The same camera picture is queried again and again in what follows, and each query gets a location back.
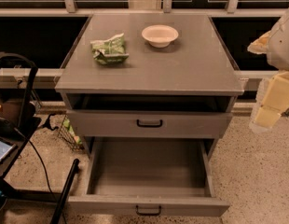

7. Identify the black equipment cart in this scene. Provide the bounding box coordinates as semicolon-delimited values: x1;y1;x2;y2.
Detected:
0;52;79;224

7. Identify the green snack bag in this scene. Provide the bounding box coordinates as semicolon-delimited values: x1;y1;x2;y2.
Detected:
90;34;129;64

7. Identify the black middle drawer handle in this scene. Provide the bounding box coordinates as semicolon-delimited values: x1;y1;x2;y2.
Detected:
135;205;162;217

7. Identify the black cable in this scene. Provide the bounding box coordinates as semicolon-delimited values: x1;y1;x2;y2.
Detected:
13;128;68;224

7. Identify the wire basket with items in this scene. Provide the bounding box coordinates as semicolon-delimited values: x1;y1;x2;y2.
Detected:
58;117;84;152

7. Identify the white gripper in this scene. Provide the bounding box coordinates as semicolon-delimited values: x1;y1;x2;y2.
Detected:
247;31;289;133

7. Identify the grey top drawer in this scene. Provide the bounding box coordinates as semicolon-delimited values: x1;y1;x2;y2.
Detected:
67;110;232;139

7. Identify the grey drawer cabinet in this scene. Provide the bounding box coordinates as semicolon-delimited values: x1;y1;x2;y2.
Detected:
56;13;243;153

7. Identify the black top drawer handle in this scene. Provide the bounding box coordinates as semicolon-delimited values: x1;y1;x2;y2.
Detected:
136;119;163;128

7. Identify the black drawer handle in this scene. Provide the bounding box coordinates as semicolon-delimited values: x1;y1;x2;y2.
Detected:
135;205;162;217
136;119;163;128

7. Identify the grey drawer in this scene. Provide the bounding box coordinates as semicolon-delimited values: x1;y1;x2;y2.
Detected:
67;110;232;139
69;138;229;217

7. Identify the white bowl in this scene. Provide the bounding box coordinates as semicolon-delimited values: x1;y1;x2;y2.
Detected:
142;25;179;48

